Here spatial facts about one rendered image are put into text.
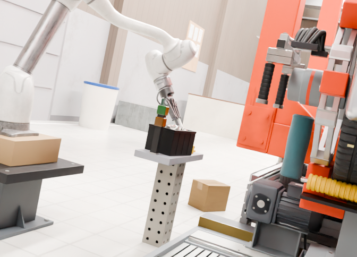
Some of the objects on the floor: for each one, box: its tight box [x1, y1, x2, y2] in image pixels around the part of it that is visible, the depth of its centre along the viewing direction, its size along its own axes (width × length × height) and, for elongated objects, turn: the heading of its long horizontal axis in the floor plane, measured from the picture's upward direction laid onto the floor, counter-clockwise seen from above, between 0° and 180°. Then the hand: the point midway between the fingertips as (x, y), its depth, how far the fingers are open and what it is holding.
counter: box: [182, 93, 245, 140], centre depth 1006 cm, size 78×233×79 cm, turn 175°
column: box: [142, 162, 186, 247], centre depth 213 cm, size 10×10×42 cm
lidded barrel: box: [79, 81, 120, 131], centre depth 643 cm, size 52×52×64 cm
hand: (179, 125), depth 226 cm, fingers closed
